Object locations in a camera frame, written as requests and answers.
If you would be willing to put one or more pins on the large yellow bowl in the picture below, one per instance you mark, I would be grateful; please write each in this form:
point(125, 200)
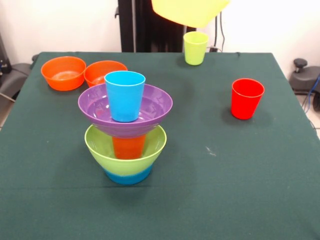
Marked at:
point(190, 11)

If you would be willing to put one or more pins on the purple bowl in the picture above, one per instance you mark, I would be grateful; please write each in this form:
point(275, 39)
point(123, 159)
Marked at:
point(155, 105)

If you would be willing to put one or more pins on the dark green tablecloth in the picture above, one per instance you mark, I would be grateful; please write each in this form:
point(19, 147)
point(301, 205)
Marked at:
point(160, 207)

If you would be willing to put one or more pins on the lime green cup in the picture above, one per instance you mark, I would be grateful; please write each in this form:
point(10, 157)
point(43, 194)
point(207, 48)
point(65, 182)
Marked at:
point(195, 50)

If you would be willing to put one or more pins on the red cup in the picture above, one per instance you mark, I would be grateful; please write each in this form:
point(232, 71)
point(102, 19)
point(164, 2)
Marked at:
point(246, 100)

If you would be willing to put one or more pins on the green bowl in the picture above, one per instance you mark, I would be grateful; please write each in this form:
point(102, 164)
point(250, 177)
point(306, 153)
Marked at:
point(155, 150)

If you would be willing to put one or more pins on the blue bowl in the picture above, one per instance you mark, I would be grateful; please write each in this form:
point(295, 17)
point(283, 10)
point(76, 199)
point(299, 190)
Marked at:
point(127, 178)

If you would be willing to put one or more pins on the blue cup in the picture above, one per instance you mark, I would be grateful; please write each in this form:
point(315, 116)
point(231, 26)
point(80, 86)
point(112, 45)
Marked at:
point(125, 97)

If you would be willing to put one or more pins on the black chair base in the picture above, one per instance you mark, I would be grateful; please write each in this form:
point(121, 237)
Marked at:
point(302, 77)

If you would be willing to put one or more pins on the orange cup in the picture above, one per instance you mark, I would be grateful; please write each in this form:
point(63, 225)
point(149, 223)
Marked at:
point(128, 148)

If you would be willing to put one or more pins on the orange bowl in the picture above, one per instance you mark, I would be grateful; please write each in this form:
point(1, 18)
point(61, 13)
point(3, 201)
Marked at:
point(63, 75)
point(96, 72)

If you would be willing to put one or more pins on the dark grey chair base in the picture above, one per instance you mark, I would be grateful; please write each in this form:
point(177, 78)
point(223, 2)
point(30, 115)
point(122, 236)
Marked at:
point(15, 77)

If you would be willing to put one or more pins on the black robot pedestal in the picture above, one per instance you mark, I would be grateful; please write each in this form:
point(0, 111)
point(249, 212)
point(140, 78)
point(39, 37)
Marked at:
point(150, 32)

